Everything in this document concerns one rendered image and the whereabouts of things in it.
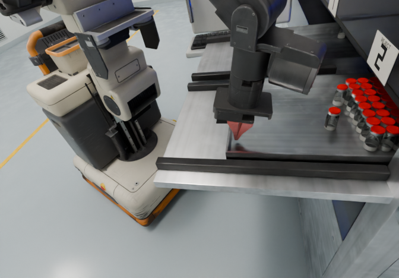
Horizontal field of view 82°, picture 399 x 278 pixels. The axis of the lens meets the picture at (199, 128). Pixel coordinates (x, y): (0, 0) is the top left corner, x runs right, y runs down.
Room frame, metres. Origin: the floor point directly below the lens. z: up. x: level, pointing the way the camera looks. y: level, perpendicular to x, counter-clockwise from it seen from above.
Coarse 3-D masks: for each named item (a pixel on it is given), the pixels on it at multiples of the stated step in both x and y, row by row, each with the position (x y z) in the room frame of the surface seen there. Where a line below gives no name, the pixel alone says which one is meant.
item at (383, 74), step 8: (376, 32) 0.36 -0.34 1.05; (376, 40) 0.35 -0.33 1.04; (384, 40) 0.33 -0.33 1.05; (376, 48) 0.35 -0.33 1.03; (392, 48) 0.30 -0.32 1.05; (376, 56) 0.34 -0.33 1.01; (384, 56) 0.31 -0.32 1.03; (392, 56) 0.29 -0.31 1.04; (384, 64) 0.31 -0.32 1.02; (392, 64) 0.29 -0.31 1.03; (376, 72) 0.32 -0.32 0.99; (384, 72) 0.30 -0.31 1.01; (384, 80) 0.29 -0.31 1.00
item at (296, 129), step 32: (288, 96) 0.45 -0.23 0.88; (320, 96) 0.42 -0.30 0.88; (256, 128) 0.36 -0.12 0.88; (288, 128) 0.34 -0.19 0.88; (320, 128) 0.32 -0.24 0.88; (352, 128) 0.30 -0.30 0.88; (288, 160) 0.25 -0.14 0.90; (320, 160) 0.23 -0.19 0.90; (352, 160) 0.22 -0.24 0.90; (384, 160) 0.20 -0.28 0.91
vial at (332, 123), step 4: (328, 112) 0.32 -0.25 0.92; (328, 116) 0.32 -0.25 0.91; (332, 116) 0.31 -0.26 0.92; (336, 116) 0.31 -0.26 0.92; (332, 120) 0.31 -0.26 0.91; (336, 120) 0.31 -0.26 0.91; (328, 124) 0.31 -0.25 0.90; (332, 124) 0.31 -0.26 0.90; (336, 124) 0.31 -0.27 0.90; (328, 128) 0.31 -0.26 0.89; (332, 128) 0.31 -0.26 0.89
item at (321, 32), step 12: (312, 24) 0.77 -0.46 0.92; (324, 24) 0.76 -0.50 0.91; (336, 24) 0.75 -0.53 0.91; (312, 36) 0.75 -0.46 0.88; (324, 36) 0.73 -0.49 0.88; (336, 36) 0.71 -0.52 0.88; (336, 48) 0.63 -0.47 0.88; (348, 48) 0.62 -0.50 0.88; (324, 60) 0.53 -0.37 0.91; (336, 60) 0.52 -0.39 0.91; (348, 60) 0.51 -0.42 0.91; (360, 60) 0.50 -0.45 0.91
